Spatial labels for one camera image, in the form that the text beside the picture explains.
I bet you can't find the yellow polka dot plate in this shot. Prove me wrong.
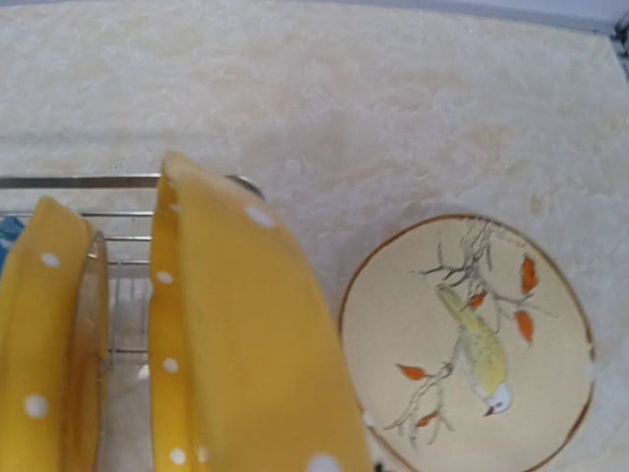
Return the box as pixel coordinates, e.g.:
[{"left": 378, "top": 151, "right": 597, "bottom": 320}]
[
  {"left": 148, "top": 151, "right": 372, "bottom": 471},
  {"left": 1, "top": 197, "right": 109, "bottom": 471}
]

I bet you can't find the blue polka dot plate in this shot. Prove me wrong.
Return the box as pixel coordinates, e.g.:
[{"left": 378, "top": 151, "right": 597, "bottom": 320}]
[{"left": 0, "top": 216, "right": 25, "bottom": 267}]

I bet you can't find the bird pattern ceramic plate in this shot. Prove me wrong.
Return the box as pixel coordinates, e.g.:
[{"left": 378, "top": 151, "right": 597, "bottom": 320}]
[{"left": 339, "top": 213, "right": 596, "bottom": 471}]

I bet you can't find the metal wire dish rack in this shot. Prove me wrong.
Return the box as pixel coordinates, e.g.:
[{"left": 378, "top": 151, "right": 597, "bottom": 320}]
[{"left": 0, "top": 173, "right": 266, "bottom": 472}]

